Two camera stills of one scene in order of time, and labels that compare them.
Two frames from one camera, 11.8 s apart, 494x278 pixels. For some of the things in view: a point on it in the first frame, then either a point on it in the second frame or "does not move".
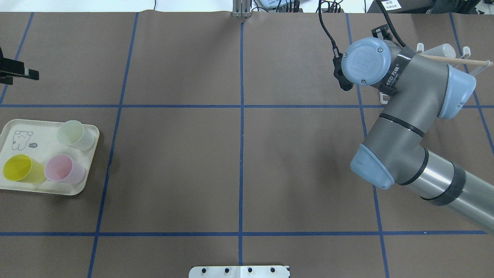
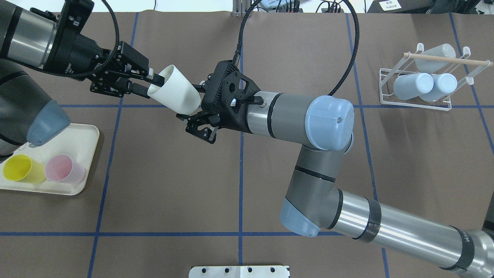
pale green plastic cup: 72,133 -> 176,92
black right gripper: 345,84 -> 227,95
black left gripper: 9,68 -> 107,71
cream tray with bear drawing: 39,140 does not move
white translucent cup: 443,50 does not move
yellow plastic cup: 21,168 does not move
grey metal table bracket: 241,8 does not move
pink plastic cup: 61,168 does not move
